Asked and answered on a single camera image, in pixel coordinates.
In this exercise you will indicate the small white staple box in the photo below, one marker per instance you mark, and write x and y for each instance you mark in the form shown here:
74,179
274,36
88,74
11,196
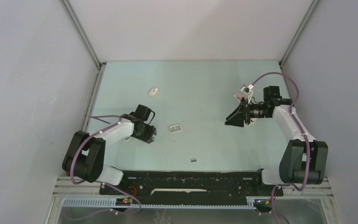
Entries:
153,91

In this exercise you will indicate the white staple tray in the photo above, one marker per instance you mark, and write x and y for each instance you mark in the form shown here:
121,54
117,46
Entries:
176,128

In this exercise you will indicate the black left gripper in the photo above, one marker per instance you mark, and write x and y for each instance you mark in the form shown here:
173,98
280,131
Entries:
151,130

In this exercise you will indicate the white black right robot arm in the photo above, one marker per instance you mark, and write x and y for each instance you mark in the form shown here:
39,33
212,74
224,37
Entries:
304,159

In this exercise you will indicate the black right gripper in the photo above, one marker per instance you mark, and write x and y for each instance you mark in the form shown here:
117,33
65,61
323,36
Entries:
243,112

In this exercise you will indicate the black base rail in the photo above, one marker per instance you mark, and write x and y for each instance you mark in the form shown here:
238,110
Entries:
210,181

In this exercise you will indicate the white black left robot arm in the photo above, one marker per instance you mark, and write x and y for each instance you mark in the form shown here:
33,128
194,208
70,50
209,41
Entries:
84,159

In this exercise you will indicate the white stapler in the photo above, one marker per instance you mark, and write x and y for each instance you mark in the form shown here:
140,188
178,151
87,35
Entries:
253,120

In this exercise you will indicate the aluminium frame rail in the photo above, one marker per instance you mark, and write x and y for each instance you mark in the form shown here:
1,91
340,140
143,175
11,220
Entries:
98,195

